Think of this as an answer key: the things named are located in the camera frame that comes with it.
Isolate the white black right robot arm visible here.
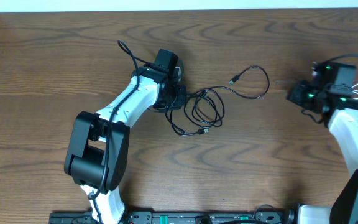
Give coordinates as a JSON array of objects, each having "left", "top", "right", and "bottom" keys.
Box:
[{"left": 287, "top": 80, "right": 358, "bottom": 223}]

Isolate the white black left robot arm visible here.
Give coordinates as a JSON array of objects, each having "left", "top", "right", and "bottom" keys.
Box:
[{"left": 64, "top": 66, "right": 185, "bottom": 223}]

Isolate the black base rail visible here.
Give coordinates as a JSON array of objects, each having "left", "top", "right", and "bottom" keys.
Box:
[{"left": 48, "top": 208, "right": 291, "bottom": 224}]

